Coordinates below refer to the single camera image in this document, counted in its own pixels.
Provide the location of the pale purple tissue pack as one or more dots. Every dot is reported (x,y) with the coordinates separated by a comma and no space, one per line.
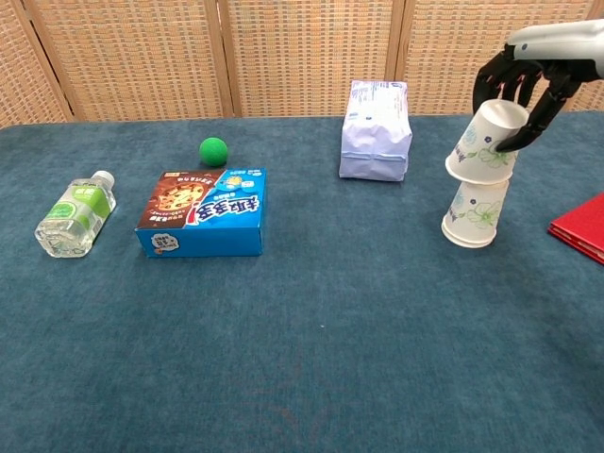
(375,137)

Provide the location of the white paper cup flower print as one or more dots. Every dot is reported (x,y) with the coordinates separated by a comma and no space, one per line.
(476,207)
(476,151)

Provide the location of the white paper cup fern print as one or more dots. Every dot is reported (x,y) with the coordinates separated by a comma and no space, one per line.
(468,244)

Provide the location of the green ball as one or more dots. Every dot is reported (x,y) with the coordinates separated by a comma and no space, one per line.
(213,151)

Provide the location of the black and silver right hand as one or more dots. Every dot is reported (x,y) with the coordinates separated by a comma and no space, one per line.
(561,52)

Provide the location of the red book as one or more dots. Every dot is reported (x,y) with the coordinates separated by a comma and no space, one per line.
(582,226)

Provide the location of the teal table cloth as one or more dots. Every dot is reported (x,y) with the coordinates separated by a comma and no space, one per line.
(189,354)

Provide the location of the blue cookie box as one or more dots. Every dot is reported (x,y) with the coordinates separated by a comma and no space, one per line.
(207,212)

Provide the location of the clear plastic bottle green label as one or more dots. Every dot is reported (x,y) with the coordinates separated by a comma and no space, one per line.
(71,222)

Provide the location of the woven wooden folding screen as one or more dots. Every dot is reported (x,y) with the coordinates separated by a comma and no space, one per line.
(307,52)

